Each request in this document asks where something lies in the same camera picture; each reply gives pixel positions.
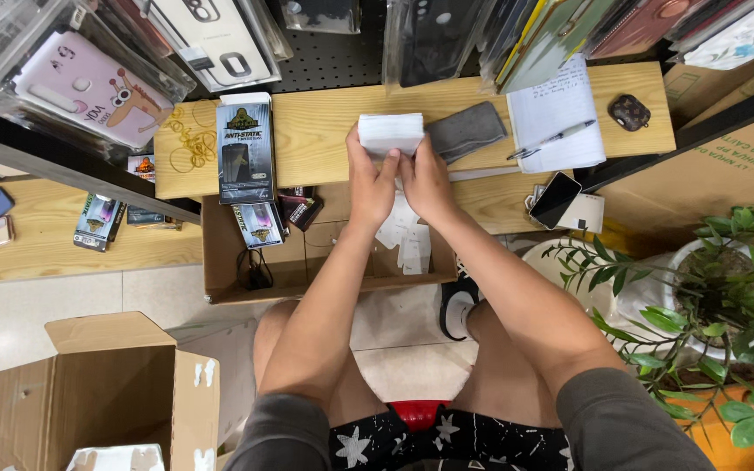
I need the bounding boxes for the grey cloth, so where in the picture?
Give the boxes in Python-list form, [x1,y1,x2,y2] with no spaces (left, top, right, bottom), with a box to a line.
[424,101,509,165]

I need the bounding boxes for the stack of screen protector boxes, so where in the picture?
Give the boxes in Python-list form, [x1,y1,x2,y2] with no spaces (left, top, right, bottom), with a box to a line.
[215,92,277,206]

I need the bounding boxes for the brown patterned earbud case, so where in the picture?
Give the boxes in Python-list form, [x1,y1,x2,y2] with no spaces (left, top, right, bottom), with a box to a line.
[607,94,652,132]

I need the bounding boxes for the dark red small boxes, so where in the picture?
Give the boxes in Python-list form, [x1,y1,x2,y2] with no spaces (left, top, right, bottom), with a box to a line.
[277,186,325,234]

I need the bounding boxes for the green potted plant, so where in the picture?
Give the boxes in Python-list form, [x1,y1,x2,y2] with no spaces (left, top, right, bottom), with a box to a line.
[541,205,754,457]

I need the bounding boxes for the heap of white paper strips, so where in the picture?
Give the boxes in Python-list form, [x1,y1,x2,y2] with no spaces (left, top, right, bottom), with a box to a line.
[375,190,434,276]

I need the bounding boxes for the white plastic stool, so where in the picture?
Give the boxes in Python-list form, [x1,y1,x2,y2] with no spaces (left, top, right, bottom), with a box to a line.
[521,236,621,323]

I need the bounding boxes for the open cardboard box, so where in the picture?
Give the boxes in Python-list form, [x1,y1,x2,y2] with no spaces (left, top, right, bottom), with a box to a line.
[0,311,221,471]

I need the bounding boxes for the row of hanging phone cases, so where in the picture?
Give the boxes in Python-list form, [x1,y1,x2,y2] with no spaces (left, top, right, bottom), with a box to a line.
[480,0,754,96]

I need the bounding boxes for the pile of yellow rubber bands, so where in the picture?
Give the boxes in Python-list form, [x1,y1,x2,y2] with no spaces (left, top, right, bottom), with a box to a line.
[165,99,219,175]

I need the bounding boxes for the black star print shorts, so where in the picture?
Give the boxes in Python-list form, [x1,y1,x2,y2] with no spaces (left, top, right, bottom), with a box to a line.
[326,404,576,471]

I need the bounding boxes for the black phone case packet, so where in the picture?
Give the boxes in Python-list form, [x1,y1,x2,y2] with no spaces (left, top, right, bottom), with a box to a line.
[382,0,486,90]

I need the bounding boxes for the black pegboard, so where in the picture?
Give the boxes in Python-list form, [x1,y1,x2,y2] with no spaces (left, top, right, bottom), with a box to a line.
[262,0,392,94]

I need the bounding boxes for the stack of white sheets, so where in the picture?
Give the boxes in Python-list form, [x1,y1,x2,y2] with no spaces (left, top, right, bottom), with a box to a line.
[357,113,425,162]

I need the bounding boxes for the pink cartoon phone case packet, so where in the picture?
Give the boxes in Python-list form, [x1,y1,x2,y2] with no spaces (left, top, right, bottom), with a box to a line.
[0,0,199,163]

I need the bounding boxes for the black cable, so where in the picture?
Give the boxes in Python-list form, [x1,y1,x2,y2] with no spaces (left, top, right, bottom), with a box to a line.
[236,246,275,291]

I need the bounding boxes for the white foam piece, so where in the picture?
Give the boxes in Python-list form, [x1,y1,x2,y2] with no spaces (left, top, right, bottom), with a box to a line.
[65,444,166,471]

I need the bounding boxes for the shallow cardboard tray box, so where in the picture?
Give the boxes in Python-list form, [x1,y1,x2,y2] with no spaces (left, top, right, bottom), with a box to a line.
[201,183,460,306]

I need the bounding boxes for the black metal shelf frame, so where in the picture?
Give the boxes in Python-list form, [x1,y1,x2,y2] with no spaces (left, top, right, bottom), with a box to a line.
[0,97,202,227]

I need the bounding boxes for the white flat box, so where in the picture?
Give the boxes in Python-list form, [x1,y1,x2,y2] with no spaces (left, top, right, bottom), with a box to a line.
[524,184,606,235]

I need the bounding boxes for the stack of cardboard cartons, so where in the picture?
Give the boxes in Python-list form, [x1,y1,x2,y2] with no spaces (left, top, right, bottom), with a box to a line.
[594,42,754,257]

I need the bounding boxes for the black smartphone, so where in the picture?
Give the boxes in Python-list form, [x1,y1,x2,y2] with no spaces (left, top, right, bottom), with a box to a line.
[528,171,583,231]

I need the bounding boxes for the clear plastic packet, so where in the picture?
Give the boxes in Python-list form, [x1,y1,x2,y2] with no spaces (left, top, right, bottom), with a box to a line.
[280,0,362,35]

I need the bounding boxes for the person's right hand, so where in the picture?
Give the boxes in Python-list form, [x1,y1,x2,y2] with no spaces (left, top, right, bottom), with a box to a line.
[397,134,460,227]

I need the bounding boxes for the red stool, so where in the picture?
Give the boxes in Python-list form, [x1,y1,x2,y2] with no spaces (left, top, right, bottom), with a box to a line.
[387,399,452,433]

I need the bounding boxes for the white phone case packet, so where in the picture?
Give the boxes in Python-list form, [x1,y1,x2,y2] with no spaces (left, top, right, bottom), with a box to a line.
[144,0,294,94]

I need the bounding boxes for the white plant pot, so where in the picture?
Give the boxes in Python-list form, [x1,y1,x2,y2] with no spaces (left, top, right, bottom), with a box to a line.
[664,236,754,362]

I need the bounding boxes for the person's left hand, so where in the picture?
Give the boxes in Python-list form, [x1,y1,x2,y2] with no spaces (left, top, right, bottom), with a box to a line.
[346,123,403,232]

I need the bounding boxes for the silver pen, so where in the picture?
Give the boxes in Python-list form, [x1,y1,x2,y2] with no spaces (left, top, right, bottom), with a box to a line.
[507,119,598,162]

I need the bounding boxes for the screen protector box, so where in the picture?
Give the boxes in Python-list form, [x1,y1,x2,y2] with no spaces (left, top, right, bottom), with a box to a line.
[73,194,127,253]
[232,202,285,250]
[126,154,157,226]

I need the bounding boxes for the white notebook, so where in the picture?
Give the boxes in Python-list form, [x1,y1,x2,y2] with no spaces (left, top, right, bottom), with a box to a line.
[506,53,607,175]

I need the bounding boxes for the black shoe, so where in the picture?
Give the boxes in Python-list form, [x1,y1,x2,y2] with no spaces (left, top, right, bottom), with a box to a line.
[439,257,482,343]

